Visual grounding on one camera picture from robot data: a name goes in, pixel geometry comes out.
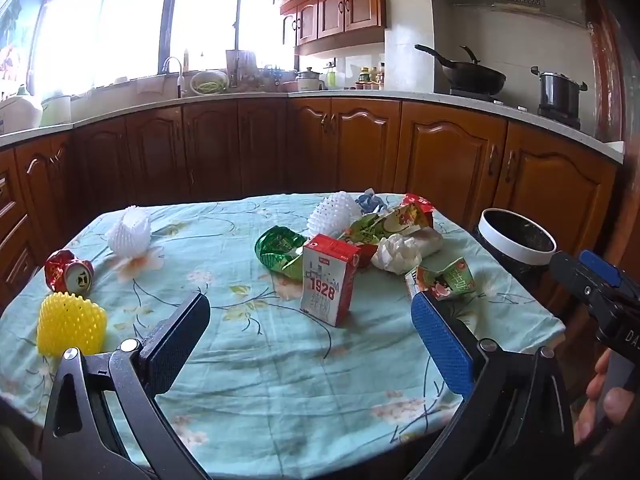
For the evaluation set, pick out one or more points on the blue and white wrapper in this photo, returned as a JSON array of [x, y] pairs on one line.
[[371, 202]]

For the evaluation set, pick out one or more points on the black white-rimmed trash bin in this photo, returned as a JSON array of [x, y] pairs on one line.
[[515, 242]]

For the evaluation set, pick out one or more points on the black wok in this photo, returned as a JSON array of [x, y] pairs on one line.
[[475, 76]]

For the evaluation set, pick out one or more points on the large white appliance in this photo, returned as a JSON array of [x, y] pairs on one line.
[[17, 112]]

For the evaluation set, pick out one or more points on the wooden upper cabinets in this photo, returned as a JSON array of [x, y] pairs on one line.
[[340, 5]]

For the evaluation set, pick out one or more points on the wooden lower cabinets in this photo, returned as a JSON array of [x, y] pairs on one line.
[[310, 145]]

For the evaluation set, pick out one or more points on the white rice cooker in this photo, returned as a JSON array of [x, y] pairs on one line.
[[311, 80]]

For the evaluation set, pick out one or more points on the white tissue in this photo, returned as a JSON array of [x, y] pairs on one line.
[[397, 254]]

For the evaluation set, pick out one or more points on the spice jars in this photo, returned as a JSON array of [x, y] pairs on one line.
[[371, 77]]

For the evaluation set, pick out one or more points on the wooden cabinets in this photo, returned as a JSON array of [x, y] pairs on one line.
[[310, 145], [340, 5]]

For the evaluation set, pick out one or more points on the small green red snack wrapper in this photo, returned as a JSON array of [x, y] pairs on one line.
[[440, 277]]

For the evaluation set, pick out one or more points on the shiny green snack bag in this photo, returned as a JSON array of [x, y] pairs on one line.
[[277, 250]]

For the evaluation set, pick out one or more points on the yellow foam fruit net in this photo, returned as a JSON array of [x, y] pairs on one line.
[[72, 322]]

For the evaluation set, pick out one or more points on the steel stock pot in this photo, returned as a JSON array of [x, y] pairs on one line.
[[557, 92]]

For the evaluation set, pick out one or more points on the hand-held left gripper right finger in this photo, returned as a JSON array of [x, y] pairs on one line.
[[440, 345]]

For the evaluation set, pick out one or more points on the bowl of green vegetables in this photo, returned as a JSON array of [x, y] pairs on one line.
[[209, 82]]

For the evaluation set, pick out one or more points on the white foam fruit net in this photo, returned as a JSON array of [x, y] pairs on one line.
[[129, 230], [330, 212]]

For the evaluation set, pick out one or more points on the grey kitchen countertop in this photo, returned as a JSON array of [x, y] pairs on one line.
[[350, 95]]

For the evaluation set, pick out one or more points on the kitchen faucet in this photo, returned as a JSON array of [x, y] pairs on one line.
[[175, 75]]

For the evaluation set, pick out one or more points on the large green red snack bag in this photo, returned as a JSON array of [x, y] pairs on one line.
[[387, 222]]

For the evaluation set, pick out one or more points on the knife rack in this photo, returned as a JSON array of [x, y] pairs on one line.
[[241, 70]]

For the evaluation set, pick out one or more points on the person's right hand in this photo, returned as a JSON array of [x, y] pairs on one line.
[[612, 402]]

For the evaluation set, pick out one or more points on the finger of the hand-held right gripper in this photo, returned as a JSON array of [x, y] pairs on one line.
[[567, 270], [600, 266]]

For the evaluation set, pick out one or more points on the red and white milk carton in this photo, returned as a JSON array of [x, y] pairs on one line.
[[327, 280]]

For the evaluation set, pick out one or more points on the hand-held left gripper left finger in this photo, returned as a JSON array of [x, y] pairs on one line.
[[175, 347]]

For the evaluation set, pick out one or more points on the crushed red can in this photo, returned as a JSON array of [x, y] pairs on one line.
[[67, 272]]

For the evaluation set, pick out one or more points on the green bottle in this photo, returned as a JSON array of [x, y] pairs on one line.
[[332, 78]]

